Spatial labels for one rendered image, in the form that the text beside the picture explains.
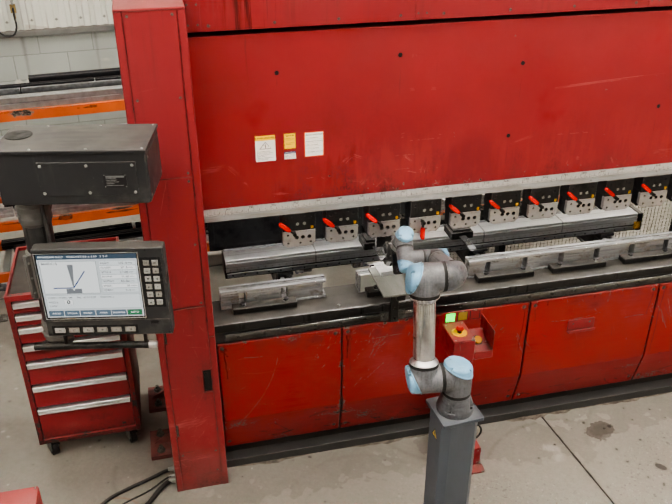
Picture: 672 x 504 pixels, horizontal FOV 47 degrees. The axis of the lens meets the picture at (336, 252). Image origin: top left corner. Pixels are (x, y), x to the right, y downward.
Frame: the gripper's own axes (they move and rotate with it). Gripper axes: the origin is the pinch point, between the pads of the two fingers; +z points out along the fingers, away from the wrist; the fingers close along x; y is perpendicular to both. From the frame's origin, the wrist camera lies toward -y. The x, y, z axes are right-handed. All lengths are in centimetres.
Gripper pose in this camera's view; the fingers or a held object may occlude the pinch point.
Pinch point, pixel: (389, 265)
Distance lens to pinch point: 365.2
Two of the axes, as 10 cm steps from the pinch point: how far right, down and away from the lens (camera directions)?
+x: -9.7, 1.1, -2.0
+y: -1.8, -9.2, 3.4
